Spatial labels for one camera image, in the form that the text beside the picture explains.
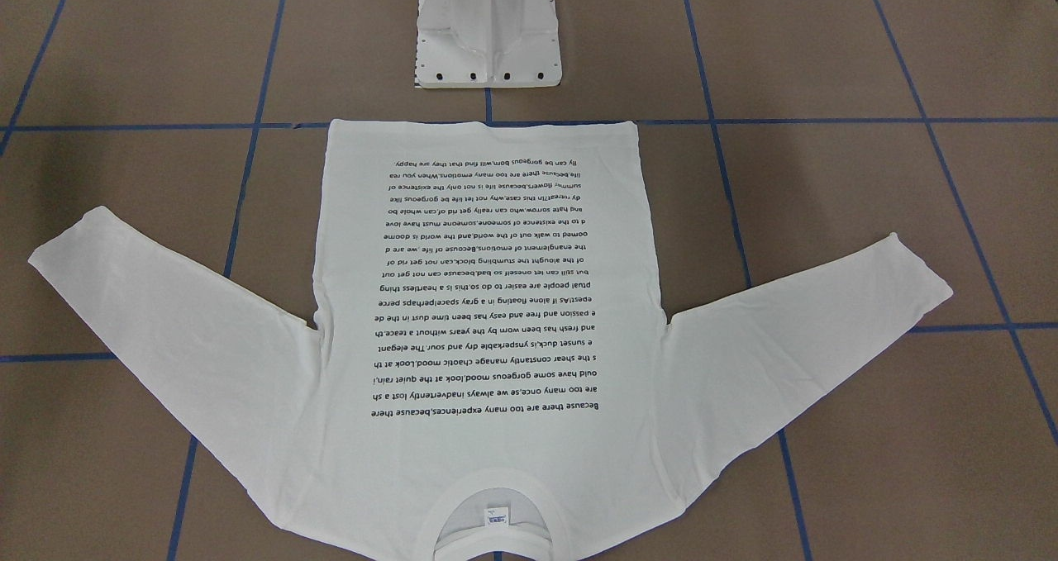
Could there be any white long-sleeve printed shirt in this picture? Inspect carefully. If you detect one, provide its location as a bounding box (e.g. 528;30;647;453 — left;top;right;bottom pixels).
29;120;952;560

